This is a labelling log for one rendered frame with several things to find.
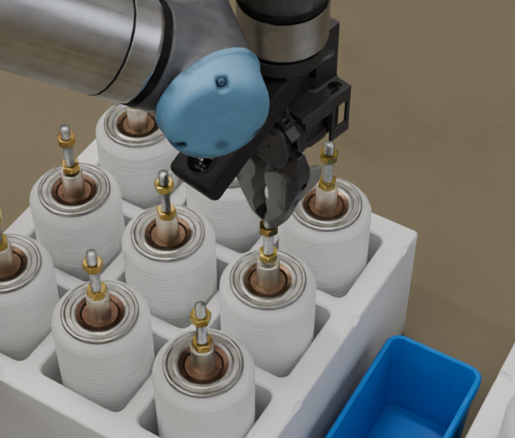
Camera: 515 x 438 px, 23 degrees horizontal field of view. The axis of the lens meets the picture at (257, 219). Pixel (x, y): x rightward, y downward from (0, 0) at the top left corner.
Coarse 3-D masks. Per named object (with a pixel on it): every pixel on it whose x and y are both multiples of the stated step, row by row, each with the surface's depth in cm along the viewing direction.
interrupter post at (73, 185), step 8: (80, 168) 131; (64, 176) 130; (72, 176) 130; (80, 176) 130; (64, 184) 131; (72, 184) 130; (80, 184) 131; (64, 192) 132; (72, 192) 131; (80, 192) 132
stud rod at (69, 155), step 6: (60, 126) 126; (66, 126) 126; (60, 132) 126; (66, 132) 126; (66, 138) 126; (66, 150) 128; (72, 150) 128; (66, 156) 128; (72, 156) 129; (66, 162) 129; (72, 162) 129
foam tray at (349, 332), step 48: (96, 144) 147; (384, 240) 137; (384, 288) 134; (48, 336) 129; (336, 336) 129; (384, 336) 143; (0, 384) 126; (48, 384) 125; (144, 384) 125; (288, 384) 125; (336, 384) 133; (0, 432) 134; (48, 432) 127; (96, 432) 121; (144, 432) 121; (288, 432) 124
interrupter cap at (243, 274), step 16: (256, 256) 126; (288, 256) 126; (240, 272) 125; (256, 272) 125; (288, 272) 125; (304, 272) 125; (240, 288) 123; (256, 288) 124; (288, 288) 123; (304, 288) 123; (256, 304) 122; (272, 304) 122; (288, 304) 122
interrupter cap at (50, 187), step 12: (60, 168) 134; (84, 168) 134; (96, 168) 134; (48, 180) 133; (60, 180) 133; (84, 180) 134; (96, 180) 133; (108, 180) 133; (48, 192) 132; (60, 192) 132; (84, 192) 132; (96, 192) 132; (108, 192) 132; (48, 204) 131; (60, 204) 131; (72, 204) 131; (84, 204) 131; (96, 204) 131; (72, 216) 130
